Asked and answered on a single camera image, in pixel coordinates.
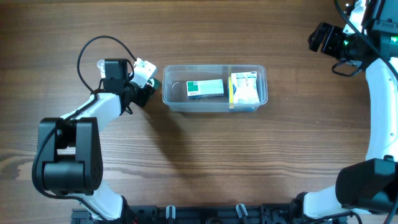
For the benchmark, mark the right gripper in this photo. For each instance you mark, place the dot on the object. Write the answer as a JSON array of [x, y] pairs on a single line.
[[334, 33]]

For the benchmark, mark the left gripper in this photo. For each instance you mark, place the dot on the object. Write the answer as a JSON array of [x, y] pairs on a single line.
[[145, 91]]

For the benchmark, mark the green Zam-Buk box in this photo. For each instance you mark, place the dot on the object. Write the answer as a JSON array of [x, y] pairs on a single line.
[[152, 85]]

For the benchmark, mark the white green medicine box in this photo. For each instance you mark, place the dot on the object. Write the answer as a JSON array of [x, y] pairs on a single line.
[[205, 88]]

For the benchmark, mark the blue VapoDrops box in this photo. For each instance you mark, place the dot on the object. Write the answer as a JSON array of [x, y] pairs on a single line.
[[240, 107]]

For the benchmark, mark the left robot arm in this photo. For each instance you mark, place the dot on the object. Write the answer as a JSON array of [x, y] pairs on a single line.
[[68, 164]]

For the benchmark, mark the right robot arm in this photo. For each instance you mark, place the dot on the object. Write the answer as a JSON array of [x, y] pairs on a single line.
[[368, 42]]

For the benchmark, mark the clear plastic container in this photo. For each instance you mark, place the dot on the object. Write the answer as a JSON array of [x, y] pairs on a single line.
[[174, 88]]

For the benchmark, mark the white spray bottle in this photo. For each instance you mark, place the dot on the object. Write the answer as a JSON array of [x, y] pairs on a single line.
[[100, 65]]

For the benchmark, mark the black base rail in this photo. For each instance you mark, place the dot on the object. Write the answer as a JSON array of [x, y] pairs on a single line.
[[261, 214]]

